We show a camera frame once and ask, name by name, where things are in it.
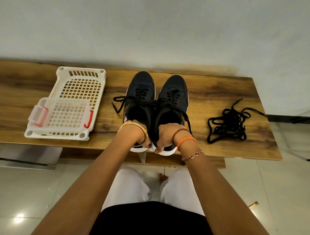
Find person's right forearm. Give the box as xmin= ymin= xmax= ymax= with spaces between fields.
xmin=180 ymin=140 xmax=269 ymax=235

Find clear container with red handles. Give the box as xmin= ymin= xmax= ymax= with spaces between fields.
xmin=27 ymin=97 xmax=94 ymax=134

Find gold bracelet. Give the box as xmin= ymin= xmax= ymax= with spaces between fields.
xmin=119 ymin=120 xmax=150 ymax=146

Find person's right hand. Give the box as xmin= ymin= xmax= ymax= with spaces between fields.
xmin=154 ymin=122 xmax=190 ymax=155

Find person's left hand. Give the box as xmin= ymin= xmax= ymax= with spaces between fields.
xmin=120 ymin=121 xmax=152 ymax=149

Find person's left forearm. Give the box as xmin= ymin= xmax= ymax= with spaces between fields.
xmin=32 ymin=128 xmax=146 ymax=235

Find person's black shirt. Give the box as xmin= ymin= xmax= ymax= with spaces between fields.
xmin=89 ymin=201 xmax=214 ymax=235

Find black sneaker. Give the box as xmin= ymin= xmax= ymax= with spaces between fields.
xmin=122 ymin=71 xmax=157 ymax=153
xmin=151 ymin=74 xmax=192 ymax=157

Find brown beaded bracelet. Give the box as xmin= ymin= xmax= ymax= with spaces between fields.
xmin=181 ymin=148 xmax=204 ymax=162

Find white box under table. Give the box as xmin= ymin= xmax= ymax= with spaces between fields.
xmin=0 ymin=143 xmax=64 ymax=171

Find white plastic lattice basket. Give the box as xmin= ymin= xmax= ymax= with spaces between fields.
xmin=24 ymin=66 xmax=107 ymax=141

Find orange braided bracelet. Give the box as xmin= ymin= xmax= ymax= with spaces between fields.
xmin=176 ymin=136 xmax=198 ymax=151

